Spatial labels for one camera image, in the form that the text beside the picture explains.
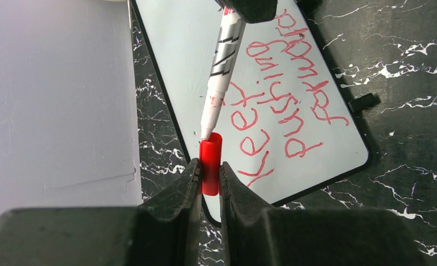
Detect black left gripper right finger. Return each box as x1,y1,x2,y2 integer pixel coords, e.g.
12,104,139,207
219,163,424,265

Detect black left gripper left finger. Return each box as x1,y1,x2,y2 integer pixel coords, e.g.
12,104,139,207
0,159,202,265

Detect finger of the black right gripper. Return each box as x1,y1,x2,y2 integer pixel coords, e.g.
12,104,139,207
215,0,278,24

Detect red capped whiteboard marker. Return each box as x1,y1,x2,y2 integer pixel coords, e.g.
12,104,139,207
201,8,246,140

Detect red marker cap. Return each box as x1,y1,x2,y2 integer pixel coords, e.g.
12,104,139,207
199,132,222,196

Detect black framed whiteboard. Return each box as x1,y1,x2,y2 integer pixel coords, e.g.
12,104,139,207
135,1,369,206

